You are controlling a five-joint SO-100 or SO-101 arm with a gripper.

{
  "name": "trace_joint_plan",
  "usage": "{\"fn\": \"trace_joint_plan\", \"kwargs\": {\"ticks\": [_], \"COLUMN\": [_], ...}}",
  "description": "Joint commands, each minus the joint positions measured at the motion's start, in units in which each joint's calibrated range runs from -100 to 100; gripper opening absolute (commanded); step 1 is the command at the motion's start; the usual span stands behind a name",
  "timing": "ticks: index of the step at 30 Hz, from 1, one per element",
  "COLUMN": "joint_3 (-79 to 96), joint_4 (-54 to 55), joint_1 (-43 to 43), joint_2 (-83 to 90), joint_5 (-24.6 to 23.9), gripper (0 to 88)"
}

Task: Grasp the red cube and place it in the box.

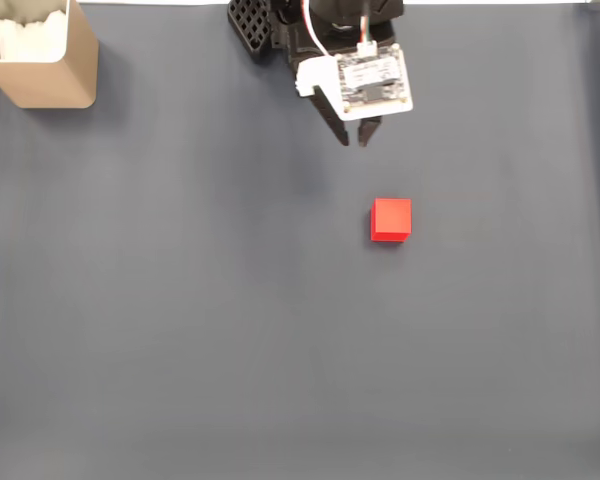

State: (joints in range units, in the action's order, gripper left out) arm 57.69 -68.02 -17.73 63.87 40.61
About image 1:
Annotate camera board on white mount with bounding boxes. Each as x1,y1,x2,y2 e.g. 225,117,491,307
295,41,415,123

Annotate red cube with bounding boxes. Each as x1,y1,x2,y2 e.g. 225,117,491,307
369,197,413,244

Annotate beige open box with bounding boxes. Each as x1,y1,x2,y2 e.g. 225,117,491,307
0,0,100,110

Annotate white and red servo cable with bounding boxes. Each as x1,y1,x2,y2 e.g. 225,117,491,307
299,0,332,59

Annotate dark grey table mat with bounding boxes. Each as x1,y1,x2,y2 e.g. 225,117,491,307
0,3,600,480

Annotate white padding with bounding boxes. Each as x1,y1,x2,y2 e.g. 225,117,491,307
0,9,68,64

